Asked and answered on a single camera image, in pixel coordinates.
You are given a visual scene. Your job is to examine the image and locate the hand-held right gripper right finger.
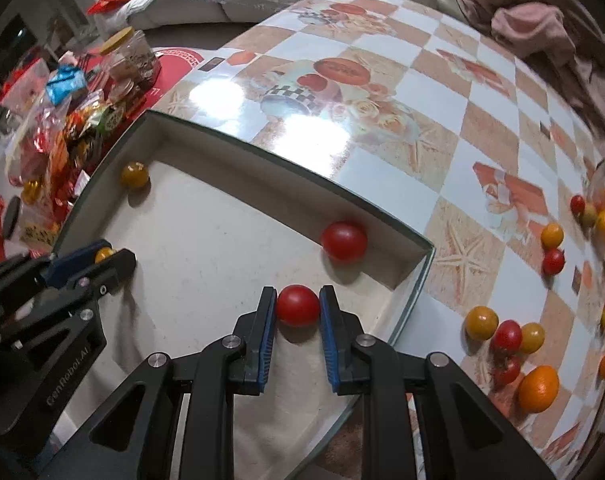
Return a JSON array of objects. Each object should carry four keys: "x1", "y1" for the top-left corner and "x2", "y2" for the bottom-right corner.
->
[{"x1": 319, "y1": 285, "x2": 558, "y2": 480}]

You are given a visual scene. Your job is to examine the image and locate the pile of wrapped snacks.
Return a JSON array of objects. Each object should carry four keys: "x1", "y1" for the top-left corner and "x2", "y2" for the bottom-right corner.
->
[{"x1": 5, "y1": 55, "x2": 133, "y2": 241}]

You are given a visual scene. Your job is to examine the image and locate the orange tangerine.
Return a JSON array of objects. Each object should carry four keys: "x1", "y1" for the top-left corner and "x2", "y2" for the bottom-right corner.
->
[{"x1": 518, "y1": 365, "x2": 560, "y2": 414}]

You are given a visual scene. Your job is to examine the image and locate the clear plastic bag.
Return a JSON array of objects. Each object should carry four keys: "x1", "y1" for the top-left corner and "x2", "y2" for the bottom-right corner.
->
[{"x1": 585, "y1": 157, "x2": 605, "y2": 221}]

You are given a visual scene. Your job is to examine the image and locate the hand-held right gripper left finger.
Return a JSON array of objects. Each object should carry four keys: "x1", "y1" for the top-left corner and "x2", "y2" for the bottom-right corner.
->
[{"x1": 35, "y1": 286, "x2": 278, "y2": 480}]

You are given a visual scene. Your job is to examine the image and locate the pink blanket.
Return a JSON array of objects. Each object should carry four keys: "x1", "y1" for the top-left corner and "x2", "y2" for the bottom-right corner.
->
[{"x1": 435, "y1": 0, "x2": 605, "y2": 126}]

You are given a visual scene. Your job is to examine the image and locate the red patterned mat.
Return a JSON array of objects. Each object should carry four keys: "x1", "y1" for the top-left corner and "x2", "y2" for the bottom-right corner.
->
[{"x1": 150, "y1": 46, "x2": 206, "y2": 111}]

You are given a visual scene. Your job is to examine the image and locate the dark screen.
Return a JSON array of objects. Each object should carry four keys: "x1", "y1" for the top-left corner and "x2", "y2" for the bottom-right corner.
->
[{"x1": 0, "y1": 12, "x2": 33, "y2": 81}]

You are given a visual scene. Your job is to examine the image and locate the plastic jar with yellow lid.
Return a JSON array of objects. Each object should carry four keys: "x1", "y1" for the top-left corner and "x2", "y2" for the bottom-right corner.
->
[{"x1": 100, "y1": 27, "x2": 162, "y2": 98}]

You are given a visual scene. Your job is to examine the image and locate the blue snack packet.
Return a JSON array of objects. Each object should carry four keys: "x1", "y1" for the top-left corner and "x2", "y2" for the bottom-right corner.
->
[{"x1": 46, "y1": 66, "x2": 86, "y2": 106}]

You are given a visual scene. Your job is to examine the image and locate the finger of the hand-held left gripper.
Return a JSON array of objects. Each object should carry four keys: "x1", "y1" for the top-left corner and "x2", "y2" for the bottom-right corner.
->
[
  {"x1": 47, "y1": 248, "x2": 136, "y2": 312},
  {"x1": 44, "y1": 241, "x2": 112, "y2": 287}
]

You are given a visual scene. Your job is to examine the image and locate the black oblong object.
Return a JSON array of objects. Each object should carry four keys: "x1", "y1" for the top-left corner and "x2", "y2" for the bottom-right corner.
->
[{"x1": 2, "y1": 196, "x2": 22, "y2": 237}]

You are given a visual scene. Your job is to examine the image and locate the checkered printed tablecloth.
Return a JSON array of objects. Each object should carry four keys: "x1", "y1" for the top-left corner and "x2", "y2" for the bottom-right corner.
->
[{"x1": 155, "y1": 0, "x2": 605, "y2": 480}]

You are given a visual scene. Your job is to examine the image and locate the white shallow cardboard box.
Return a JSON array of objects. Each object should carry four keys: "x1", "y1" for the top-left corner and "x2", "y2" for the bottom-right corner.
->
[{"x1": 52, "y1": 109, "x2": 436, "y2": 480}]

